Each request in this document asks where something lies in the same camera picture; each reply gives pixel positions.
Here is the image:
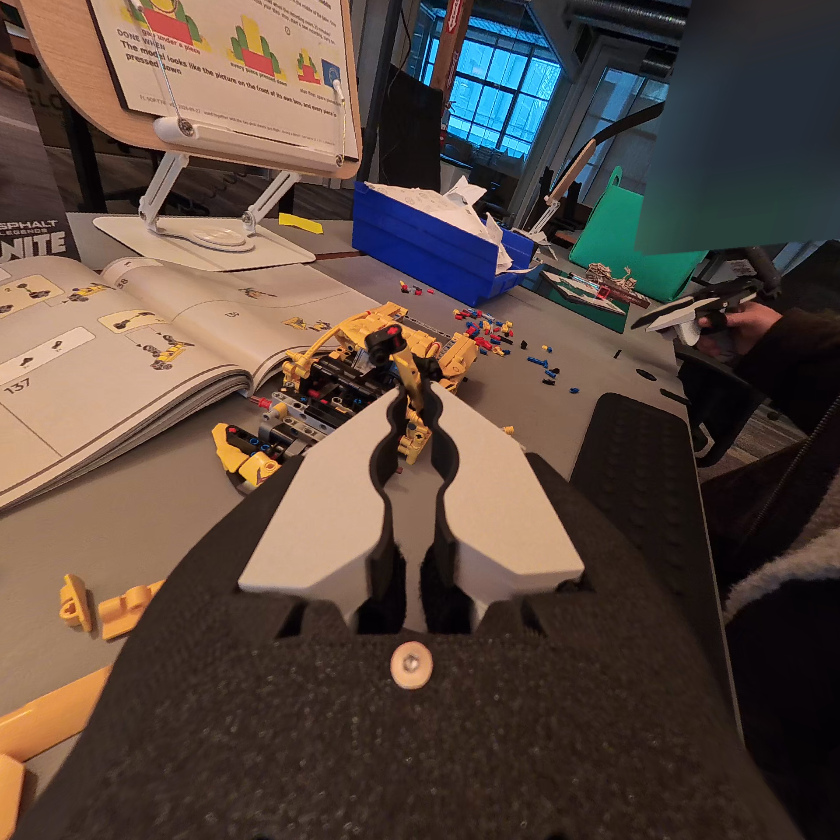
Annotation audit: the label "person's right forearm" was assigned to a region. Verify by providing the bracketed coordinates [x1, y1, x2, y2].
[735, 305, 840, 441]

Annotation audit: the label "yellow toy brick car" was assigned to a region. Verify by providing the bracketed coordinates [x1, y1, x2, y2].
[210, 302, 483, 496]

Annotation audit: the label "small yellow brick bracket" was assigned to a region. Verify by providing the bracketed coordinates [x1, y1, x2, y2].
[58, 574, 97, 635]
[98, 579, 168, 643]

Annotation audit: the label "curved black desk lamp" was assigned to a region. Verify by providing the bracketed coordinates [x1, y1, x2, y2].
[536, 101, 665, 240]

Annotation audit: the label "white crumpled papers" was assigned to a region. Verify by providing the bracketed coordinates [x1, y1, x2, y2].
[373, 176, 509, 253]

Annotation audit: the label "blue plastic bin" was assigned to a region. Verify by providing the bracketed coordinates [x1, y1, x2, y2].
[351, 180, 540, 308]

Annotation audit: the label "toy car set box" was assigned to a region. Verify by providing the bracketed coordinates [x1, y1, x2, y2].
[0, 214, 80, 263]

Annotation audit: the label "wooden display board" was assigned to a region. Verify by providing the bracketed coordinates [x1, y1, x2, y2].
[19, 0, 364, 182]

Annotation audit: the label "green plastic carry case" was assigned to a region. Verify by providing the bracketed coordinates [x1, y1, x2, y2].
[566, 166, 711, 304]

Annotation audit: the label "dark sherpa-lined jacket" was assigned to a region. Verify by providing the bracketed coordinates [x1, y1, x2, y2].
[716, 394, 840, 840]

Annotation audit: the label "open instruction booklet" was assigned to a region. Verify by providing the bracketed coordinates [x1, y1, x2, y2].
[0, 255, 384, 515]

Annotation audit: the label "white board stand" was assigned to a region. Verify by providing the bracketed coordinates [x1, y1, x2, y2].
[91, 115, 338, 274]

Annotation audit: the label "small tan brick model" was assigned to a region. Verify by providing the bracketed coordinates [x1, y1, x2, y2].
[582, 260, 653, 312]

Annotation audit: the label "person's right hand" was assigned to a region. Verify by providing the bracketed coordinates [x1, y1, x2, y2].
[717, 300, 786, 361]

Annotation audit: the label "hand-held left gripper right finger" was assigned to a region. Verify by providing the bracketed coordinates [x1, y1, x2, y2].
[418, 385, 586, 634]

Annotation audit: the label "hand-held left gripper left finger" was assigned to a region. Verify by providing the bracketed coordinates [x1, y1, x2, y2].
[239, 388, 410, 634]

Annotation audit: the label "small yellow brick assembly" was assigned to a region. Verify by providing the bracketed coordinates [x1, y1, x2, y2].
[364, 325, 443, 464]

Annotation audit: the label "grey desk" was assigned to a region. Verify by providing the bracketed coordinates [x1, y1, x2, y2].
[0, 210, 742, 840]

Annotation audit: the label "scattered small brick pieces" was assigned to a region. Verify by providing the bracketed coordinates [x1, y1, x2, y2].
[399, 277, 581, 395]

